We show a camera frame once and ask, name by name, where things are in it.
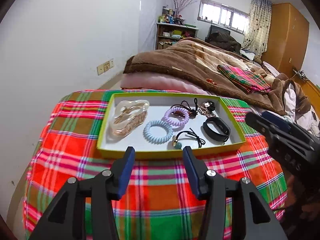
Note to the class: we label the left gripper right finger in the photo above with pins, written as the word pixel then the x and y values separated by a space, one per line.
pixel 196 172

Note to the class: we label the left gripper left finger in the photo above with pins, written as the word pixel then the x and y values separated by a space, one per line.
pixel 121 173

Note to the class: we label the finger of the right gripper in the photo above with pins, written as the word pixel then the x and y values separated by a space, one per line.
pixel 263 126
pixel 277 120

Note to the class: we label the black cord hair tie charm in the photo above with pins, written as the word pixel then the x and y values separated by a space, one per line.
pixel 186 136

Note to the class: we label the black wristband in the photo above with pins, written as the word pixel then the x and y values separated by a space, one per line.
pixel 216 129

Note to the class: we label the person's right hand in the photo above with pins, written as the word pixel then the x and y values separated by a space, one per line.
pixel 301 204

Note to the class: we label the white floral bedsheet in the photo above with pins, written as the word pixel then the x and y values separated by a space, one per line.
pixel 299 110

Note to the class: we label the colourful plaid tablecloth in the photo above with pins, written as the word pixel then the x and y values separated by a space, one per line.
pixel 158 203

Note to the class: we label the folded plaid cloth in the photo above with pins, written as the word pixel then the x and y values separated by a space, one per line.
pixel 244 79

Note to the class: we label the beige translucent hair claw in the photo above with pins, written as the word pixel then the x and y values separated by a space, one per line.
pixel 127 116

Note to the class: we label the green shallow cardboard box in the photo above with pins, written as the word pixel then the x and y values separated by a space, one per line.
pixel 113 147

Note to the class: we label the wooden wardrobe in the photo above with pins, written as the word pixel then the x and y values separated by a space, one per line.
pixel 288 39

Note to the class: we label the red small ornament on blanket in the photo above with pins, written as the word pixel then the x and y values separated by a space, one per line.
pixel 211 81

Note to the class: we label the patterned curtain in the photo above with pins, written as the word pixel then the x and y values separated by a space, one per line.
pixel 256 36

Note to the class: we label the pink quilt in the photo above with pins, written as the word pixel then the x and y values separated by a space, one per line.
pixel 149 80

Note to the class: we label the brown fleece blanket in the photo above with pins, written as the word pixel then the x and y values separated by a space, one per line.
pixel 195 61

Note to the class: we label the dark jacket on chair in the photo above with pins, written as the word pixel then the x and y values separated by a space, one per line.
pixel 223 41

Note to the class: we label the wooden shelf unit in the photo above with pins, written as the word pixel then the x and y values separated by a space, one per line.
pixel 168 34

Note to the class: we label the branch flower arrangement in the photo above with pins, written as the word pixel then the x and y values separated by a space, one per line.
pixel 180 5

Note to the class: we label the wall power socket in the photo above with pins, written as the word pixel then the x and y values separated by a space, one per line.
pixel 102 68

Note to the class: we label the window with frame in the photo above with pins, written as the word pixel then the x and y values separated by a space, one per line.
pixel 224 16

